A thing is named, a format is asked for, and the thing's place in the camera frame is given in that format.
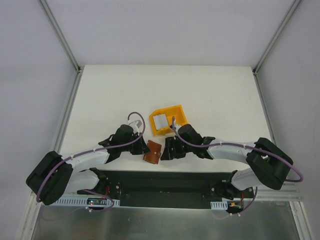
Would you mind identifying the brown leather card holder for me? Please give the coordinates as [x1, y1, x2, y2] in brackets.
[143, 140, 162, 165]

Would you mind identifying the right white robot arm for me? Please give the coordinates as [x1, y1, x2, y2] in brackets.
[160, 124, 293, 200]

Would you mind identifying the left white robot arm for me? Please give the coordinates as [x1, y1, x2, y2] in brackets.
[26, 124, 150, 206]

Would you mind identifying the stack of credit cards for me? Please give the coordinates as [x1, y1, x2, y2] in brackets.
[153, 114, 169, 131]

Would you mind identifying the yellow plastic bin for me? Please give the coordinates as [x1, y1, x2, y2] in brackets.
[149, 105, 188, 136]

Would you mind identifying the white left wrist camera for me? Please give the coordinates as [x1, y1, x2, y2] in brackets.
[128, 120, 143, 132]

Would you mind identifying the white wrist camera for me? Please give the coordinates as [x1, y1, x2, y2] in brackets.
[170, 116, 177, 129]
[128, 120, 143, 132]

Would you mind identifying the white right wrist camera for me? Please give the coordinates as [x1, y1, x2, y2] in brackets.
[170, 116, 177, 129]

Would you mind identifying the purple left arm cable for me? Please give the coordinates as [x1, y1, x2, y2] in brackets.
[36, 111, 147, 203]

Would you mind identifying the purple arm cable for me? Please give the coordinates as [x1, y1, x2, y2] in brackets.
[170, 116, 305, 182]
[36, 111, 147, 203]

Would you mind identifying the right white cable duct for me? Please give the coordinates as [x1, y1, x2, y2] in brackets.
[210, 200, 228, 211]

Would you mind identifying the white cable duct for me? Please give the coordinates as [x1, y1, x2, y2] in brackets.
[51, 196, 120, 208]
[210, 200, 228, 211]

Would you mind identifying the left aluminium frame post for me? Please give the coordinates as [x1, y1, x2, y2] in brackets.
[37, 0, 82, 74]

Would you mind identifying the aluminium frame post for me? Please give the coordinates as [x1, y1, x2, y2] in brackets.
[37, 0, 82, 74]
[252, 0, 303, 76]

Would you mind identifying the left white cable duct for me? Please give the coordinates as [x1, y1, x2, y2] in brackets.
[51, 196, 120, 208]

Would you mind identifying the aluminium front rail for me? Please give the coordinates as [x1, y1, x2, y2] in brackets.
[31, 187, 304, 201]

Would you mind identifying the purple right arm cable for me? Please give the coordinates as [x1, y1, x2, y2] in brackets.
[170, 116, 305, 182]

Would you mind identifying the right aluminium frame post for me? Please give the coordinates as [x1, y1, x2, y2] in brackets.
[252, 0, 303, 76]

